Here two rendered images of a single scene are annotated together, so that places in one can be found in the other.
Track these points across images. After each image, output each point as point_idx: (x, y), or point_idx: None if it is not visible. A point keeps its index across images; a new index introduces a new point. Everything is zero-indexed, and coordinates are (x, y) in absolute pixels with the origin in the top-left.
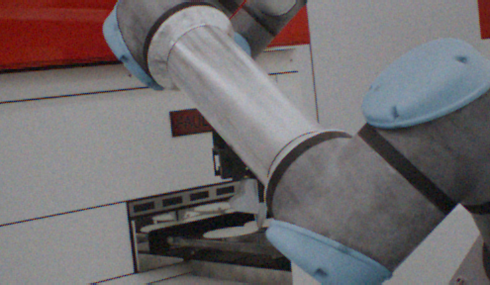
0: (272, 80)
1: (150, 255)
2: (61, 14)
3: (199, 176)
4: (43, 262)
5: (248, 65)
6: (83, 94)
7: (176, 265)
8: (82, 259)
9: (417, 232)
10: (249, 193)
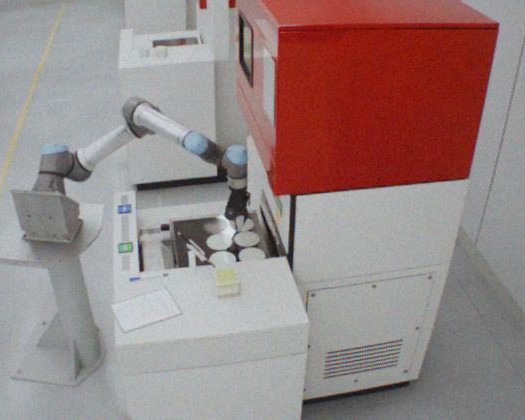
0: (101, 140)
1: (260, 212)
2: (245, 105)
3: (270, 205)
4: (254, 181)
5: (106, 134)
6: None
7: None
8: (257, 191)
9: None
10: None
